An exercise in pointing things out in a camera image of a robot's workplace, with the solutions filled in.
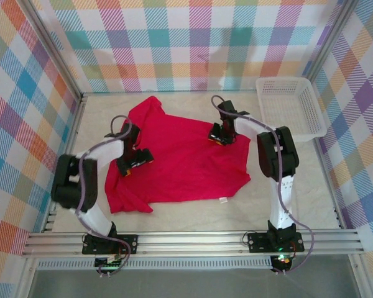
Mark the white plastic basket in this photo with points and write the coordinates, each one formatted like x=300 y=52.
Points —
x=286 y=130

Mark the aluminium frame leg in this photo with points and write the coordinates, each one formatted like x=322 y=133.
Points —
x=26 y=279
x=362 y=279

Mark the wide aluminium mounting rail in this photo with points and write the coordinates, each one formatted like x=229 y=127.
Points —
x=189 y=243

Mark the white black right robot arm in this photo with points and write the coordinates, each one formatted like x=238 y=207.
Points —
x=279 y=155

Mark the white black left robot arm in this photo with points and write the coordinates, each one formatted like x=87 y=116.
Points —
x=74 y=183

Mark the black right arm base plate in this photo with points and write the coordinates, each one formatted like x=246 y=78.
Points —
x=256 y=242

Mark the aluminium frame post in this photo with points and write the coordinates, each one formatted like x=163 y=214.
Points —
x=329 y=40
x=54 y=52

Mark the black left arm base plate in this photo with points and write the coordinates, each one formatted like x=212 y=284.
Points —
x=132 y=243

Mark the red t-shirt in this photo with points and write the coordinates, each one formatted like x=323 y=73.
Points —
x=180 y=155

